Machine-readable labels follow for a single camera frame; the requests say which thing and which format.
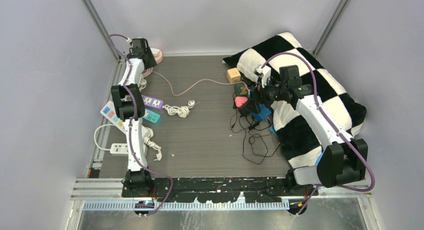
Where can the orange cube socket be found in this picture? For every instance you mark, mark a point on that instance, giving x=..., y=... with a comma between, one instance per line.
x=233, y=75

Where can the teal usb power strip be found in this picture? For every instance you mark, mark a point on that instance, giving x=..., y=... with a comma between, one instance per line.
x=152, y=117

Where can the white colourful power strip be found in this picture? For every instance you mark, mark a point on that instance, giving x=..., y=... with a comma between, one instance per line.
x=108, y=111

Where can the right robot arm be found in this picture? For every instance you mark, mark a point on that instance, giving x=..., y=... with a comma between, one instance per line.
x=343, y=159

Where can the blue cube socket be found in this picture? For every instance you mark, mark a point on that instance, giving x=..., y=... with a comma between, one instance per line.
x=264, y=113

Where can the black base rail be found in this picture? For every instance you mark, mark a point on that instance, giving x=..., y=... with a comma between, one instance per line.
x=216, y=189

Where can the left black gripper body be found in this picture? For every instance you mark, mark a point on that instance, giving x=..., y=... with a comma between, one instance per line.
x=151, y=62

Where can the pink round socket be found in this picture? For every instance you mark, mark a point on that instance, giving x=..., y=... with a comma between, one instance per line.
x=159, y=58

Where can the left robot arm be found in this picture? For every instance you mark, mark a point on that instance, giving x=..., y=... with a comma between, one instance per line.
x=130, y=108

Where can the white charger block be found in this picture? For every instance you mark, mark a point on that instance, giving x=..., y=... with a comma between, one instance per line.
x=155, y=51

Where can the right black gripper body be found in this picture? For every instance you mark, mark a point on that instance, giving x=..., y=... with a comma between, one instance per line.
x=267, y=93

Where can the pink plug adapter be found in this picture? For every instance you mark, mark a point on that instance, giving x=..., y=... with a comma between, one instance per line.
x=240, y=101

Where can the dark green cube socket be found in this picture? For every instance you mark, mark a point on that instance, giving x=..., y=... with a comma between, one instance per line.
x=241, y=89

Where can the purple power strip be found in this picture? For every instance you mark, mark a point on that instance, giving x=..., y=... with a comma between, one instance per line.
x=153, y=103

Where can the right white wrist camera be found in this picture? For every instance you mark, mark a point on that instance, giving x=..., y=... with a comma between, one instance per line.
x=263, y=73

